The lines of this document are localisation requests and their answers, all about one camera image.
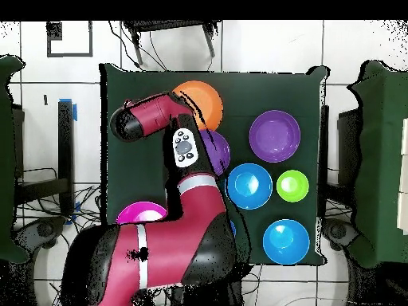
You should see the small green bowl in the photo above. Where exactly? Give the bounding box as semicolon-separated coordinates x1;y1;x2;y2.
276;169;310;203

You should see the light blue bowl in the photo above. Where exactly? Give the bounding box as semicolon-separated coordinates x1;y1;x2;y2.
225;163;274;210
261;218;311;265

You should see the large orange bowl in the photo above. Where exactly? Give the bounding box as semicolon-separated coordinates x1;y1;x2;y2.
171;80;225;131

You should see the black stool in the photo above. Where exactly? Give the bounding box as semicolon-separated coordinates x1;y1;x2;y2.
122;20;222;67

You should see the large pink bowl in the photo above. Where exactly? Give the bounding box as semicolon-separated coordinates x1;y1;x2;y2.
115;201;168;226

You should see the blue tape strip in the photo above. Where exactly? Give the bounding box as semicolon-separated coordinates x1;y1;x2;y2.
58;97;78;123

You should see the grey chair base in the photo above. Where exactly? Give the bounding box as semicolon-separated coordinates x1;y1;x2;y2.
321;218;360;252
12;216;69;251

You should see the green cloth side table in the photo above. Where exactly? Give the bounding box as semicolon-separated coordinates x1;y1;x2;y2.
0;54;30;265
345;59;408;269

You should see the purple shallow bowl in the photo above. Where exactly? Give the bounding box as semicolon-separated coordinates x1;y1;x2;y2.
248;109;301;163
198;128;231;177

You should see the dark green tablecloth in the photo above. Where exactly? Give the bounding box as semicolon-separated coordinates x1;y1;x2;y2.
99;62;329;267

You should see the black square floor frame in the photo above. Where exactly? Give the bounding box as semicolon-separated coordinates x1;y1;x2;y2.
46;21;94;58

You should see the black stand frame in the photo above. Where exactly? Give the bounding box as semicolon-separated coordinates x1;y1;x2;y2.
12;98;78;218

